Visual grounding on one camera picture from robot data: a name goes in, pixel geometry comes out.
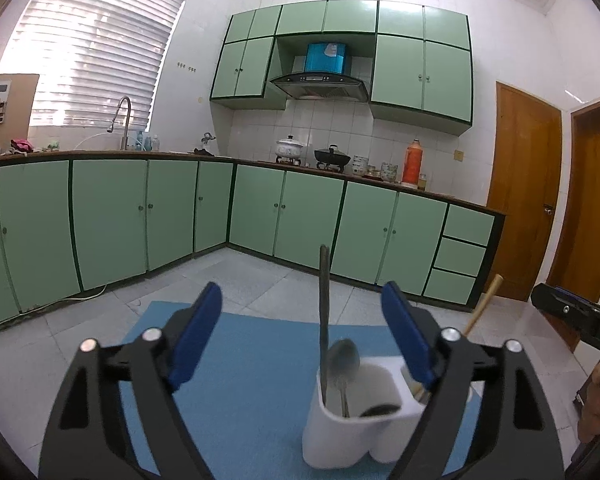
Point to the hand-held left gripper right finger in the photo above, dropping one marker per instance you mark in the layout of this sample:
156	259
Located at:
410	335

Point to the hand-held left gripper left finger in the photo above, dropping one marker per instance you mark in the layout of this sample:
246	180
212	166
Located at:
195	340

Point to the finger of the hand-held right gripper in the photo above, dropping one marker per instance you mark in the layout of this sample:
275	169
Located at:
547	299
564	290

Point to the wooden chopstick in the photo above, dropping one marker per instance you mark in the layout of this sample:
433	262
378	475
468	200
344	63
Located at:
485	300

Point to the grey chopstick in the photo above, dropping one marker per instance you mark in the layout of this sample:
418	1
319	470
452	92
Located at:
324	310

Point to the white two-compartment utensil holder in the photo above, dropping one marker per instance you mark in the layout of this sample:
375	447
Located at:
340	440

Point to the blue tablecloth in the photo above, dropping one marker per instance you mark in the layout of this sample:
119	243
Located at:
250	360

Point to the green cabinet drawer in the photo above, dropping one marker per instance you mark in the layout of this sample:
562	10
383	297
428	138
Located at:
451	286
468	224
460	256

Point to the wooden door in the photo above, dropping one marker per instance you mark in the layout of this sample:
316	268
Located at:
525	185
595	210

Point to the small glass jar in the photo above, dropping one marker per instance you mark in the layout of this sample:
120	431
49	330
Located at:
422	181

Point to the green base cabinets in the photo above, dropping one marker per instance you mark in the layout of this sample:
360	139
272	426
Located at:
110	210

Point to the stack of patterned bowls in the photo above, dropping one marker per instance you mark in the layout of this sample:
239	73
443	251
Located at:
389	172

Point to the orange thermos flask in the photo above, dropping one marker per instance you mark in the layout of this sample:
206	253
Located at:
412	162

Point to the stack of white bowls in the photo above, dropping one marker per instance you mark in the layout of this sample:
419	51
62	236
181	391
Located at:
360	166

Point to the black wok with lid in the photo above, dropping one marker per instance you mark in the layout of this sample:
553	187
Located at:
332	157

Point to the steel kettle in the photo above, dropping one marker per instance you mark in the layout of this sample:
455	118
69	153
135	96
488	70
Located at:
207	141

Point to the clear plastic bottle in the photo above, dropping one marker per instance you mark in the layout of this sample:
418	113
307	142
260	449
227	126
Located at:
155	144

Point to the teal plastic bottle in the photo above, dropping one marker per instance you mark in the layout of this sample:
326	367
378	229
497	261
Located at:
140	142

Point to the white cooking pot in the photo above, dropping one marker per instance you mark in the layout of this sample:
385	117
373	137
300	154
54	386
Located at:
289	148

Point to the steel kitchen faucet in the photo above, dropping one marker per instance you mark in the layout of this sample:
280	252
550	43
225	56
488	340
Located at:
126	120

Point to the red cloth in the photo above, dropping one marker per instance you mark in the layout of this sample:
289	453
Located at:
21	145

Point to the black range hood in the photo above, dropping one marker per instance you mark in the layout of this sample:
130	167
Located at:
325	87

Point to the brown cardboard box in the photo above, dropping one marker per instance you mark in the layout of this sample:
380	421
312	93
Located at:
20	110

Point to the blue box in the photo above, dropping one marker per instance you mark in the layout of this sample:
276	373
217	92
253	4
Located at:
327	57

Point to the white window blinds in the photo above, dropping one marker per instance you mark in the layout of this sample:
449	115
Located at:
90	50

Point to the green wall cabinets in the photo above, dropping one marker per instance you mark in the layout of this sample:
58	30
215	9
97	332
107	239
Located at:
405	75

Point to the row of wall hooks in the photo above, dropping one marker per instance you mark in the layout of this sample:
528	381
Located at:
187	66

